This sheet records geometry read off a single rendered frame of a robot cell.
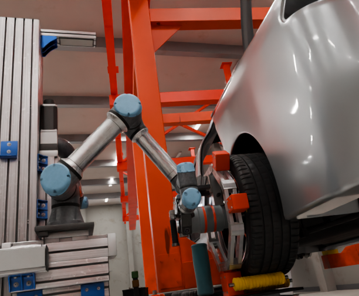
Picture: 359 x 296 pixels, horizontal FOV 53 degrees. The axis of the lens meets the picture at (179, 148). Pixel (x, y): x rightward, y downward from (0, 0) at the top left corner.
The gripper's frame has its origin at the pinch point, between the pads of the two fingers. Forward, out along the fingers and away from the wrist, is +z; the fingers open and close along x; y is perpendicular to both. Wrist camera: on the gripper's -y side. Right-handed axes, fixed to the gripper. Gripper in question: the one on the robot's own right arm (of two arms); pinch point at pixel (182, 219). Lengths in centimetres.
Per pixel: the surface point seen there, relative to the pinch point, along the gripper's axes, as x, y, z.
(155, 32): -10, 171, 70
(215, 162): -20.5, 26.2, -3.6
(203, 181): -12.9, 17.4, -2.4
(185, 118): -63, 183, 257
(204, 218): -13.3, 1.3, 10.1
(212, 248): -21.0, -11.4, 36.3
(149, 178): 9, 42, 62
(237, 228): -23.3, -8.7, -9.9
